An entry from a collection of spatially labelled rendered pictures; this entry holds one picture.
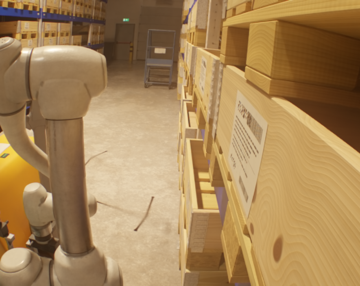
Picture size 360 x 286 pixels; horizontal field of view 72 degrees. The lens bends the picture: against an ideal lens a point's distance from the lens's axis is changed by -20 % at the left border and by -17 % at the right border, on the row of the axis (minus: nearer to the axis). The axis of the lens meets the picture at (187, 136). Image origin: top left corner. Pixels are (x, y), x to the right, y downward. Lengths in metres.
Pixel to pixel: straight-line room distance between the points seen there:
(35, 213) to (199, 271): 0.74
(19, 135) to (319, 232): 0.76
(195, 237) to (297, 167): 0.94
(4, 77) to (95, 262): 0.53
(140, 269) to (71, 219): 1.46
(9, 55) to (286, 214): 0.62
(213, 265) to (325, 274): 1.11
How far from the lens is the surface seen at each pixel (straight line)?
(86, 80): 0.67
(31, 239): 1.24
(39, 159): 0.90
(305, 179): 0.26
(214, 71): 0.93
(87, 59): 0.68
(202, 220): 1.14
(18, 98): 0.72
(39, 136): 1.44
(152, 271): 2.16
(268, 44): 0.39
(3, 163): 1.73
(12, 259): 0.89
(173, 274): 2.16
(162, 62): 8.26
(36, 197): 1.06
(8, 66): 0.70
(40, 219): 1.10
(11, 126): 0.80
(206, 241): 1.22
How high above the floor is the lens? 1.58
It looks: 20 degrees down
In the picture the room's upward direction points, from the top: 5 degrees clockwise
